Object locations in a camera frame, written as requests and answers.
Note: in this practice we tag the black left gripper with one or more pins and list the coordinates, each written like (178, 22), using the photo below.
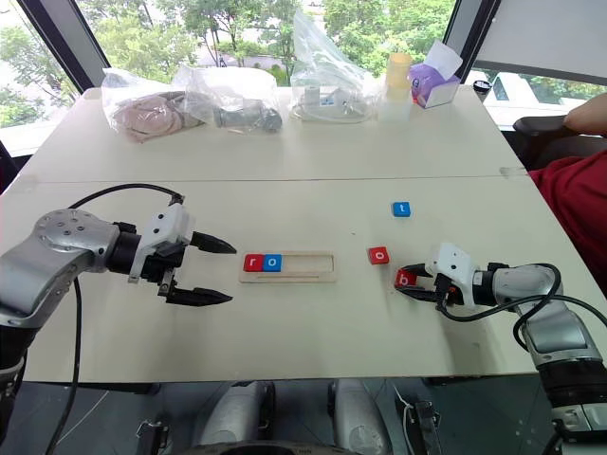
(163, 265)

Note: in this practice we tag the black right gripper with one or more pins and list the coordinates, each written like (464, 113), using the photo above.
(445, 291)

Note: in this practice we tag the red letter b block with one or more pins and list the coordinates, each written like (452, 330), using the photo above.
(405, 279)

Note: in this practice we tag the person bare forearm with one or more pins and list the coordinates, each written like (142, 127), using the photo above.
(590, 114)

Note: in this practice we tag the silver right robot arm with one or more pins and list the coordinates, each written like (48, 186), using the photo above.
(555, 332)

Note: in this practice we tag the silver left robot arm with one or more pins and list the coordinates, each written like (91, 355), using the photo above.
(28, 275)

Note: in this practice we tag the red letter o block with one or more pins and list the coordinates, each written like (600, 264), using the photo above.
(379, 256)

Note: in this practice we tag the red letter r block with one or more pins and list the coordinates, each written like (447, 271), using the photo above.
(252, 263)

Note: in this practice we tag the blue letter o block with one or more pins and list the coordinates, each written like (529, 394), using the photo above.
(272, 262)

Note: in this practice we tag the blue letter t block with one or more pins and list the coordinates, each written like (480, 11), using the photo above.
(401, 209)

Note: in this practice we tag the wooden letter tray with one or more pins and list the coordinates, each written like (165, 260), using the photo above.
(308, 277)

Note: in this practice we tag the grey rounded robot leg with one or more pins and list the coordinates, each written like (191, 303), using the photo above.
(355, 417)
(237, 417)

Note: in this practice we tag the black table clamp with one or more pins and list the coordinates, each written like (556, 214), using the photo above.
(422, 426)
(154, 433)

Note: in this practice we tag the plastic bag with grey device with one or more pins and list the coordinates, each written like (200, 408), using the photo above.
(237, 109)

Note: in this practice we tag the plastic bag with pink cloth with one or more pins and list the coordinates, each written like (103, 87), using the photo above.
(147, 114)

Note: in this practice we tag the clear plastic container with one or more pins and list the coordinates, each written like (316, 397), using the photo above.
(393, 111)

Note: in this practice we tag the person torso in red shirt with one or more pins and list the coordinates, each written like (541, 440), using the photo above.
(578, 204)

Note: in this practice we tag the black chair armrest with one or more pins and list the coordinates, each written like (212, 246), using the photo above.
(540, 128)

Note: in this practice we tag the purple tissue box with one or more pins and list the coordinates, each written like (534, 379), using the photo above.
(434, 85)

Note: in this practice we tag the yellow cup stack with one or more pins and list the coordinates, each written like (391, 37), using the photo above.
(398, 76)

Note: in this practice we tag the plastic bag with white adapter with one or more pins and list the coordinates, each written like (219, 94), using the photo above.
(327, 95)

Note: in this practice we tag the white roller blind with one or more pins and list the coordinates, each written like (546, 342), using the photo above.
(536, 33)

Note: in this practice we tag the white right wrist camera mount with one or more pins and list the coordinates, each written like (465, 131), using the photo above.
(453, 265)

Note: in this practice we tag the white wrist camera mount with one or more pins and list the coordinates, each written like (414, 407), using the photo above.
(166, 225)
(453, 265)

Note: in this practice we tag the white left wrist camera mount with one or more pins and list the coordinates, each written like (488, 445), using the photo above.
(166, 225)

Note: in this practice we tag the dark window frame post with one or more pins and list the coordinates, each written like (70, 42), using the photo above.
(71, 42)
(467, 33)

